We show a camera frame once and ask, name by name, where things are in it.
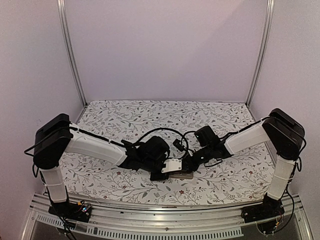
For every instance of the right aluminium frame post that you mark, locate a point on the right aluminium frame post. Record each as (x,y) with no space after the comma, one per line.
(262,51)

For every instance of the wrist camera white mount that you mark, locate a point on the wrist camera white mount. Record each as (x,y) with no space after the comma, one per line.
(178,144)
(171,165)

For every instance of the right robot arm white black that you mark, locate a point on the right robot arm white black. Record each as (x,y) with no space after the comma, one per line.
(285,134)

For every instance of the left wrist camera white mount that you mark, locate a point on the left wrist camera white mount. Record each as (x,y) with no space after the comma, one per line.
(171,165)

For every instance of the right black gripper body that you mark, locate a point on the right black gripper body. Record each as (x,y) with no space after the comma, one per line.
(193,166)

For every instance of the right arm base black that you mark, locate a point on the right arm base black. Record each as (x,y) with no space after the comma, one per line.
(269,208)

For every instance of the front aluminium rail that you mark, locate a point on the front aluminium rail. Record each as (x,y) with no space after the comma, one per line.
(116,220)

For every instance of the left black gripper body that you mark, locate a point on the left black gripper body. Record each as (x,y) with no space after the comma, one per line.
(154,178)

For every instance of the left aluminium frame post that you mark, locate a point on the left aluminium frame post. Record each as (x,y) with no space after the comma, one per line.
(61,7)

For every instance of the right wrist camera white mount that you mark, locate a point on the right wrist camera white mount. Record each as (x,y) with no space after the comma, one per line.
(178,144)

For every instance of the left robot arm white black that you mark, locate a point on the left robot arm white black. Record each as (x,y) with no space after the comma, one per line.
(60,136)

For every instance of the aluminium frame post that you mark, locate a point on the aluminium frame post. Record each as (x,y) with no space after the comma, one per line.
(61,7)
(262,51)

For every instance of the floral patterned table mat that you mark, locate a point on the floral patterned table mat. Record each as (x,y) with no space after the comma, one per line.
(241,178)

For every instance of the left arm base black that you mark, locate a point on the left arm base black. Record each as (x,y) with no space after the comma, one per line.
(80,211)

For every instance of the white remote control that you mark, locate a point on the white remote control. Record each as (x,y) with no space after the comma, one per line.
(181,175)

